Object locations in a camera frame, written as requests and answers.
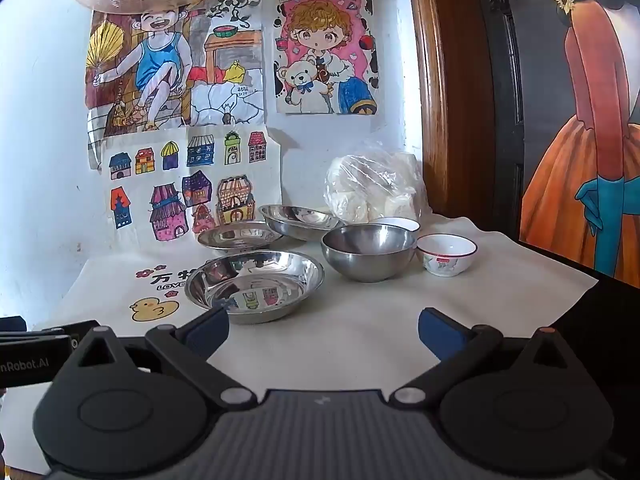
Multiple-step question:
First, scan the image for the shallow steel plate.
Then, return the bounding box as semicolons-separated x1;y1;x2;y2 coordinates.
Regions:
259;205;344;242
196;221;282;254
184;249;324;325

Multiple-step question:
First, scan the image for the white red-rimmed bowl front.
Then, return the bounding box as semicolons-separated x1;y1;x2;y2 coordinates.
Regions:
416;233;478;278

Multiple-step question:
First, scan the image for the white red-rimmed bowl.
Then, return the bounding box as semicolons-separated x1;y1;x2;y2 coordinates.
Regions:
372;217;421;233
416;233;478;278

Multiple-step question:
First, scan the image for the deep steel mixing bowl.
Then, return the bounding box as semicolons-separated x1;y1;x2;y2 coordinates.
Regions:
321;224;416;283

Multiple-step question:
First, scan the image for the colourful houses drawing paper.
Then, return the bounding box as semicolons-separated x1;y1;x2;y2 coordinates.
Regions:
101;124;282;252

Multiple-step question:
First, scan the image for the clear bag of white buns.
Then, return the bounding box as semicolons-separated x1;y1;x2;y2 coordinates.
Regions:
323;143;433;223

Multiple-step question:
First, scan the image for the boy with fan drawing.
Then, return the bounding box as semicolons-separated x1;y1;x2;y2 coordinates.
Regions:
85;0;265;170

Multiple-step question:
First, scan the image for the girl with teddy drawing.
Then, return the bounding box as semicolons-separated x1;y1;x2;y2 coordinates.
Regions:
273;0;378;116

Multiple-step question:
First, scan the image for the orange dress lady painting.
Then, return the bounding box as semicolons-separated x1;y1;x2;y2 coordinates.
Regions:
506;0;639;285

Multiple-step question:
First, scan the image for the brown wooden frame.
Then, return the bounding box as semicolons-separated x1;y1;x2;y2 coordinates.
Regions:
411;0;496;229

